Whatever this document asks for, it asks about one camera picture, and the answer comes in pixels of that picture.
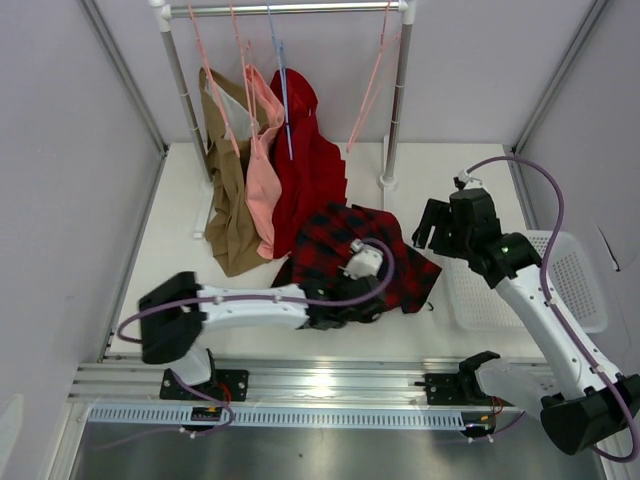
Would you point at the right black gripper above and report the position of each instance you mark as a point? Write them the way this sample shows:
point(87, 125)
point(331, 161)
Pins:
point(441, 232)

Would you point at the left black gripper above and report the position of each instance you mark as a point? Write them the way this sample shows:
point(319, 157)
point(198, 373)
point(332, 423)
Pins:
point(337, 280)

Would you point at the red plaid skirt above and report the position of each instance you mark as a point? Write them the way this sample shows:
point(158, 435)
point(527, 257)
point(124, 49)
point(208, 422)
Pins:
point(323, 247)

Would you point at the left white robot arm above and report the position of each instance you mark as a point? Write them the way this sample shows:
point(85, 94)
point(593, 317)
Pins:
point(176, 313)

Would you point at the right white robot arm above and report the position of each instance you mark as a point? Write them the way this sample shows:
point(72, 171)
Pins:
point(590, 398)

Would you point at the empty pink hanger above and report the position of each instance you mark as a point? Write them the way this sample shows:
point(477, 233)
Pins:
point(374, 83)

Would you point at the blue hanger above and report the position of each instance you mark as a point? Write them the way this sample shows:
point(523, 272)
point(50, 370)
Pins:
point(278, 46)

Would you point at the pink hanger far left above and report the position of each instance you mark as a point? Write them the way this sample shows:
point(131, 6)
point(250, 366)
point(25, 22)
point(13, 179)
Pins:
point(216, 91)

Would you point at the white plastic basket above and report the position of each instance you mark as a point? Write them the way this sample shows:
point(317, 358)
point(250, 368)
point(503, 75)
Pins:
point(475, 307)

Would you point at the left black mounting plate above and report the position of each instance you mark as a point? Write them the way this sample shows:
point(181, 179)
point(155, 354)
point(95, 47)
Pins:
point(229, 385)

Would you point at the black mounting plate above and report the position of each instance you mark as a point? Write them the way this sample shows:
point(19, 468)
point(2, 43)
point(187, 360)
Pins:
point(229, 385)
point(448, 389)

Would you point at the red hanging garment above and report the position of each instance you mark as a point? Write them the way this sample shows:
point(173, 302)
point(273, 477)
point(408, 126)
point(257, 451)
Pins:
point(315, 176)

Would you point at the pink hanging garment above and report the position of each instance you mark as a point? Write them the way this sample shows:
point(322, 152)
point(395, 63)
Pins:
point(263, 187)

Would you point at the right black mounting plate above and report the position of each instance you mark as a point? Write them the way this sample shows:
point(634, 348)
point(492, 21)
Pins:
point(448, 389)

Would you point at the tan hanging garment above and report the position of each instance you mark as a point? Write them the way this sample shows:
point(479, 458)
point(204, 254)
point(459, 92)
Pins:
point(230, 232)

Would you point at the metal clothes rack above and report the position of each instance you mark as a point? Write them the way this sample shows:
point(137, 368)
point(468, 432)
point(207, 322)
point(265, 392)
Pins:
point(164, 13)

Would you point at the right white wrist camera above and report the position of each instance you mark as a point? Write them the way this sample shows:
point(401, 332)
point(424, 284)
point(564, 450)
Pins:
point(464, 180)

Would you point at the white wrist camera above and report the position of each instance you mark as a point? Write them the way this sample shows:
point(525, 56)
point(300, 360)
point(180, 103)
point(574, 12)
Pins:
point(365, 260)
point(464, 180)

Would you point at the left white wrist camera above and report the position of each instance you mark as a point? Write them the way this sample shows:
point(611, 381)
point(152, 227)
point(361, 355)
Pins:
point(365, 260)

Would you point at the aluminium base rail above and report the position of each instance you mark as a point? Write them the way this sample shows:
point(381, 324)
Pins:
point(273, 383)

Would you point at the slotted white cable duct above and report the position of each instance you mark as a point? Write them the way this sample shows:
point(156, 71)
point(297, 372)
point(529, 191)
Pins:
point(248, 416)

